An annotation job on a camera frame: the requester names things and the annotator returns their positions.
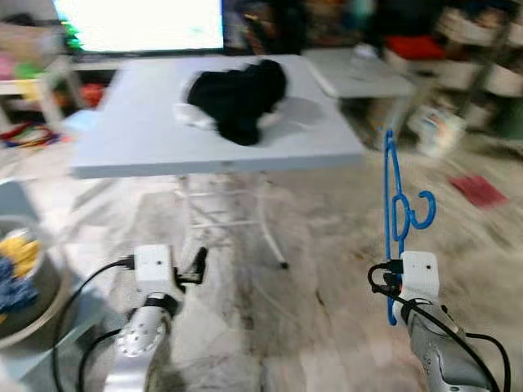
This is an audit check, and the light blue plastic box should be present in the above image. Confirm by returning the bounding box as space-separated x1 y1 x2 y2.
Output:
62 109 105 138

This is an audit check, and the television screen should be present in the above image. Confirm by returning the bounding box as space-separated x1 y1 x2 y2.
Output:
52 0 226 55

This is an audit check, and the metal basin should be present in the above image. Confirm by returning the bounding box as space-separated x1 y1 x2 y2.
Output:
0 214 68 350

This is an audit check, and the yellow cloth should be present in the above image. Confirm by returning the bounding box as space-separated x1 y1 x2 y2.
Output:
0 229 42 278

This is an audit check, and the blue plastic hanger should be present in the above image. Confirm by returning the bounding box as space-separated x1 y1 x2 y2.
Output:
382 128 437 327

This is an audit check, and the grey folding table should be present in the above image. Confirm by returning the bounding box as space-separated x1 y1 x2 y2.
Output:
69 54 367 270

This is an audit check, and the red floor cloth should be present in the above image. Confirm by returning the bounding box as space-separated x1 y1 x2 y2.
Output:
447 173 510 210

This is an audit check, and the clear glass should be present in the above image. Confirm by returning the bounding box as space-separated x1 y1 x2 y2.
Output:
351 42 378 63

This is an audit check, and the red bundle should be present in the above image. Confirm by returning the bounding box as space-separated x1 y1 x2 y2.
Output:
384 34 447 61

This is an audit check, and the white plastic bag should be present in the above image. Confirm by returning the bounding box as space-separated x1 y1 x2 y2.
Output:
405 104 468 159

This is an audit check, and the black garment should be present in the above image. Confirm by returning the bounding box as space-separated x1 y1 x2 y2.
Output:
186 59 289 148

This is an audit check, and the white shelf unit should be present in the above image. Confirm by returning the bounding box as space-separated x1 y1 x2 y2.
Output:
384 4 523 99

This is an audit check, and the small white table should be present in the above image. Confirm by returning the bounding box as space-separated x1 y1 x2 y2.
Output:
302 45 418 149

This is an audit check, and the white crumpled cloth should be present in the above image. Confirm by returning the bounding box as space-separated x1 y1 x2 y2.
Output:
172 100 288 133

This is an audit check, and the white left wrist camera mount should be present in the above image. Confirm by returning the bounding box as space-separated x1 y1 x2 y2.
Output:
133 244 177 299

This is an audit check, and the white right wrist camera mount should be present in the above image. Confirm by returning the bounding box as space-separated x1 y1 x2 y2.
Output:
399 251 440 305

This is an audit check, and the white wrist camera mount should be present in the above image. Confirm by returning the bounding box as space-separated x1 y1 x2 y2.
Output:
133 244 177 299
399 251 440 305

